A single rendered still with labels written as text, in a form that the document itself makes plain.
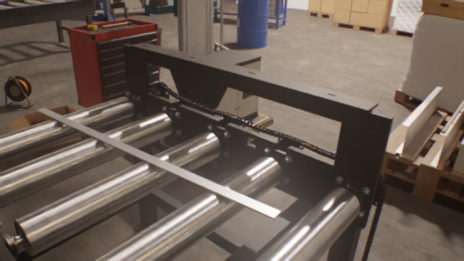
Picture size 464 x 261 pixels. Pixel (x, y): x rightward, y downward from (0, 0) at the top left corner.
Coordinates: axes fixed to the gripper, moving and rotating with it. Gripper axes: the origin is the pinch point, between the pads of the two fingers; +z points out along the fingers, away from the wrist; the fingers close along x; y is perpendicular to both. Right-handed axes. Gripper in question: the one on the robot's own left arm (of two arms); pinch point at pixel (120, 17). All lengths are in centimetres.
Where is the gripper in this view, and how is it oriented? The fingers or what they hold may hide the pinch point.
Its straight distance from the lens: 362.8
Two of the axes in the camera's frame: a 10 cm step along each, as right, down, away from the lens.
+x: -6.5, 3.3, -6.8
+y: -7.5, -1.1, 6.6
